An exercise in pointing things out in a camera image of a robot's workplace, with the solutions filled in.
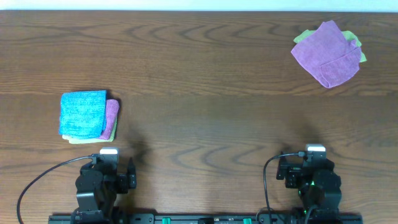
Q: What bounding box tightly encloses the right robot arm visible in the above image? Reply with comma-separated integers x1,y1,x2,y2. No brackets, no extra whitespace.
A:
276,151,342,223

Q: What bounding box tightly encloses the folded purple cloth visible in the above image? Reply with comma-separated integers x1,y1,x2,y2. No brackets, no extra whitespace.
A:
99,99,119,141

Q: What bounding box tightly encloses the purple microfiber cloth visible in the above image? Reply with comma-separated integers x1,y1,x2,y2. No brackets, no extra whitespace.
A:
291,21,362,88

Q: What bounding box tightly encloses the folded yellow-green cloth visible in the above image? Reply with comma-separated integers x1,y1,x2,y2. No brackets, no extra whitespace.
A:
62,121,117,144

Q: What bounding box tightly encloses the folded blue cloth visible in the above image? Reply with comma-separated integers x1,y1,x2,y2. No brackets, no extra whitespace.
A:
59,90,106,139

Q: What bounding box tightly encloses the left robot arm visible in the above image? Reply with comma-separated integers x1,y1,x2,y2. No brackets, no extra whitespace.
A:
70,154,137,224

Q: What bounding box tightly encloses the left black cable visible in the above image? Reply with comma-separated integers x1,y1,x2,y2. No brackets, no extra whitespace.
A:
16,155,101,224

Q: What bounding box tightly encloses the green microfiber cloth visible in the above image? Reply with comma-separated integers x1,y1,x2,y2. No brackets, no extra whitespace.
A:
294,30,367,63

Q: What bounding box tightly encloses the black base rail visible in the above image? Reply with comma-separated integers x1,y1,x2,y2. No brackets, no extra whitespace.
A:
48,213,363,224

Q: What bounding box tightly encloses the black cable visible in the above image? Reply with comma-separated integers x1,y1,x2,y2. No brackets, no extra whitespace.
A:
16,155,101,224
255,151,307,224

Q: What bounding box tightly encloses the right black cable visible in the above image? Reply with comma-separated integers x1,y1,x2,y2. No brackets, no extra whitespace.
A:
255,151,307,224

